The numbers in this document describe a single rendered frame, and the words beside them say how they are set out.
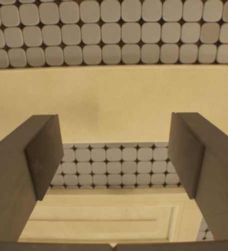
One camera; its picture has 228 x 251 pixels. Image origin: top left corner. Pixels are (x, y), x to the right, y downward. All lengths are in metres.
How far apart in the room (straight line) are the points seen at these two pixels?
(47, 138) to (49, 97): 0.14
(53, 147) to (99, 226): 0.30
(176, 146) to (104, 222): 0.30
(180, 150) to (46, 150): 0.12
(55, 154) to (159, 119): 0.18
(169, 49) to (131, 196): 0.28
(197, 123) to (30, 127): 0.15
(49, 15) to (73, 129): 0.18
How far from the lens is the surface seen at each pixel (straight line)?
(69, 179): 0.39
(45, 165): 0.17
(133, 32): 0.30
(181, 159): 0.17
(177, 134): 0.18
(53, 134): 0.18
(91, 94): 0.29
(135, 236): 0.49
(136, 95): 0.29
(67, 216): 0.45
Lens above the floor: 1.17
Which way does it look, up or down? 67 degrees down
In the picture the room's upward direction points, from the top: 179 degrees counter-clockwise
